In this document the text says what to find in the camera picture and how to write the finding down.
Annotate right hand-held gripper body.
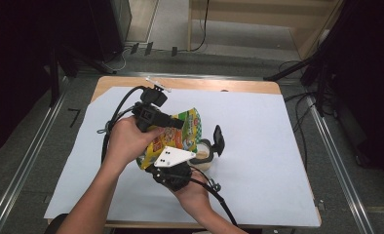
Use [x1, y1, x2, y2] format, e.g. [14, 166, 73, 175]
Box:
[146, 145, 198, 192]

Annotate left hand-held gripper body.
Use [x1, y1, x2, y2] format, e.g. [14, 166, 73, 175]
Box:
[131, 76, 173, 133]

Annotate yellow green checked refill pouch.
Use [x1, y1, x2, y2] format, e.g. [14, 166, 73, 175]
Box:
[135, 107, 204, 171]

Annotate person's right hand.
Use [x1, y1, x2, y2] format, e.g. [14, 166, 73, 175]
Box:
[173, 171, 214, 215]

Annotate person's left hand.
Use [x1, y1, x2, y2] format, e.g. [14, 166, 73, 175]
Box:
[105, 115, 166, 174]

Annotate white paper sheet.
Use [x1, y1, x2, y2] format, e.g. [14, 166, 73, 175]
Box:
[43, 86, 322, 228]

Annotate dark cabinet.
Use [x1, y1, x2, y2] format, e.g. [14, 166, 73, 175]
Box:
[89, 0, 133, 63]

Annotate black metal stand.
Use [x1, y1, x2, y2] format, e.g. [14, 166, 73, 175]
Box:
[47, 45, 118, 108]

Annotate black curtain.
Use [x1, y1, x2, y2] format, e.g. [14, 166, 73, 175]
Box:
[0, 0, 96, 160]
[323, 0, 384, 183]

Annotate black tripod stand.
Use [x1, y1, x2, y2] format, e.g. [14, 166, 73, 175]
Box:
[262, 48, 337, 118]

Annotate left hand-held gripper black cable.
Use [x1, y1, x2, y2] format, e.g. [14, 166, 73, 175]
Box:
[96, 85, 148, 165]

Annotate white floor cable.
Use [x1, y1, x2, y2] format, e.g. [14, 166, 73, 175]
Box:
[103, 48, 131, 73]

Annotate metal floor rail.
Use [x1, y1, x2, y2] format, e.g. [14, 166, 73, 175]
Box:
[0, 76, 69, 234]
[77, 71, 269, 81]
[305, 96, 376, 234]

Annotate light wooden frame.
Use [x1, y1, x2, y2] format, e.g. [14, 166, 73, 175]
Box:
[186, 0, 345, 61]

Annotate thin black hanging cable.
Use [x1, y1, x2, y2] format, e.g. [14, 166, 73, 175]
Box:
[189, 0, 211, 53]

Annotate black floor cables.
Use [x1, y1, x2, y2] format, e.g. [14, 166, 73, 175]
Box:
[279, 59, 337, 172]

